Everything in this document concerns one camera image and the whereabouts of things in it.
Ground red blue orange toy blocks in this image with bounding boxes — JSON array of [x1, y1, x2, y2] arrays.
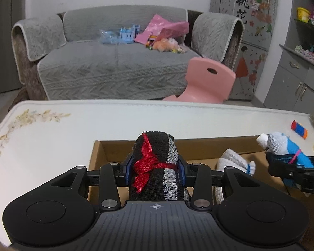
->
[[291, 121, 308, 138]]

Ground yellow tub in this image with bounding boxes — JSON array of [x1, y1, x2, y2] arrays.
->
[[296, 7, 310, 23]]

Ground grey cabinet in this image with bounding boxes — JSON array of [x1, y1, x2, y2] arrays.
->
[[263, 18, 314, 115]]

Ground white sock bundle blue tie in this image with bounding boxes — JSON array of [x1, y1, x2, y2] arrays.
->
[[215, 149, 256, 204]]

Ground fridge with floral decals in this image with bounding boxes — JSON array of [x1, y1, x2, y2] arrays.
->
[[210, 0, 280, 100]]

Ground pink plastic bag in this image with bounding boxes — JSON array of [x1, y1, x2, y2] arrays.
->
[[134, 14, 190, 45]]

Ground blue toy castle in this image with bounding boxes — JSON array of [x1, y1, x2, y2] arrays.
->
[[119, 24, 142, 44]]

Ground black grey striped sock bundle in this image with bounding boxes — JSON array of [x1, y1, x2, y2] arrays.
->
[[128, 130, 191, 207]]

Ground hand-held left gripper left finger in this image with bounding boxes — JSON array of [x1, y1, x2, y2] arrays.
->
[[51, 154, 133, 211]]

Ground pink plastic chair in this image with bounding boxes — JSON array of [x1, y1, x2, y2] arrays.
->
[[162, 57, 236, 102]]

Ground clear blue plastic bag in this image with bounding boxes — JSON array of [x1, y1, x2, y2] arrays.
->
[[99, 30, 121, 44]]

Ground colourful toy set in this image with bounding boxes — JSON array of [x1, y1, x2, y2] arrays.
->
[[146, 33, 157, 49]]

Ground grey covered sofa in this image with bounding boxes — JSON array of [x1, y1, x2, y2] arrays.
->
[[11, 5, 244, 101]]

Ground cardboard box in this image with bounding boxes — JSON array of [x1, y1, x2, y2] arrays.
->
[[88, 135, 314, 249]]

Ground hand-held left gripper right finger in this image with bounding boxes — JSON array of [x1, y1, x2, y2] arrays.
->
[[178, 155, 259, 211]]

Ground orange plush toy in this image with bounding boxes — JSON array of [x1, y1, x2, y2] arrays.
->
[[152, 38, 185, 53]]

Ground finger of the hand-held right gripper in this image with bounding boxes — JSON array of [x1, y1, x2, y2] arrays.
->
[[266, 152, 314, 179]]

